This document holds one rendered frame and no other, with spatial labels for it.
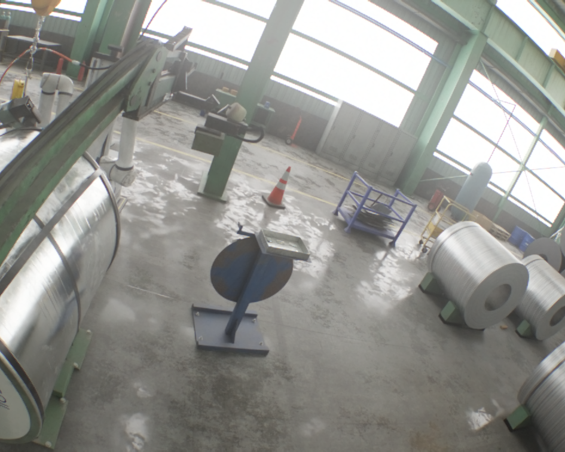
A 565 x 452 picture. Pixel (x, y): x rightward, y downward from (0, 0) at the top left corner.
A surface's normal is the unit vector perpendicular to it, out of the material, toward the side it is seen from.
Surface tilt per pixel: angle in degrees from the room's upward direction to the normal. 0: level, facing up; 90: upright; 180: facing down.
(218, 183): 90
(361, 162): 90
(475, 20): 90
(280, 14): 90
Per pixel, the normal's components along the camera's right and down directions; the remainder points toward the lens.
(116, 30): 0.11, 0.47
